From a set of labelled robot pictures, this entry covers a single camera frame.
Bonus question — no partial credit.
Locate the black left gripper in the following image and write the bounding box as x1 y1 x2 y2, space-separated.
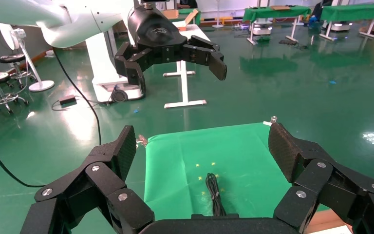
114 6 228 96

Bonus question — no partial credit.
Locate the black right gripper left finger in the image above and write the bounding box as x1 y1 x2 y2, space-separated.
20 125 155 234

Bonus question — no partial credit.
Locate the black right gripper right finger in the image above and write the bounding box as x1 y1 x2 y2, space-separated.
268 122 374 234

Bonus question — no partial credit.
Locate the black data cable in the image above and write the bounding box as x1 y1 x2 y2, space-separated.
205 173 227 217

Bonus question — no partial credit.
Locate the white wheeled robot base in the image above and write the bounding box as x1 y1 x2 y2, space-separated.
85 29 146 105

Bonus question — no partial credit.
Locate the grey mobile robot base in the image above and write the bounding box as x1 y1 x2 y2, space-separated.
249 19 274 36
330 21 353 32

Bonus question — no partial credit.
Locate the white table stand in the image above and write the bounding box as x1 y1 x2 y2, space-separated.
162 24 211 110

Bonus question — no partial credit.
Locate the open cardboard carton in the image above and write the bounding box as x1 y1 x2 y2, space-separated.
162 8 201 32

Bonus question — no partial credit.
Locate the white printed paper sheet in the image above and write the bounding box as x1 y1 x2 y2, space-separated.
306 225 353 234

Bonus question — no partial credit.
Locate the silver metal binder clip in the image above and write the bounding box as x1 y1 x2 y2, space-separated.
136 135 149 149
262 116 278 127

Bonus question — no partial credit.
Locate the white fan stand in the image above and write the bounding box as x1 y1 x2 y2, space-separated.
211 0 225 29

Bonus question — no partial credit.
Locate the green table cloth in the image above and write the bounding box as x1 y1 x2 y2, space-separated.
144 122 330 220

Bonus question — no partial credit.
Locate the long green clothed table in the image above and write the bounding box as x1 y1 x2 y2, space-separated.
318 3 374 41
242 5 313 46

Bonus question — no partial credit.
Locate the black power adapter with cord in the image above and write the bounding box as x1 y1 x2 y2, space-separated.
51 94 111 113

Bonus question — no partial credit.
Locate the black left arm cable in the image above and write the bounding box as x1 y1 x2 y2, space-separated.
0 47 102 189

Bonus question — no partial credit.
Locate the white pedestal fan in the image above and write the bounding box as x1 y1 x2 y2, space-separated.
0 22 56 93

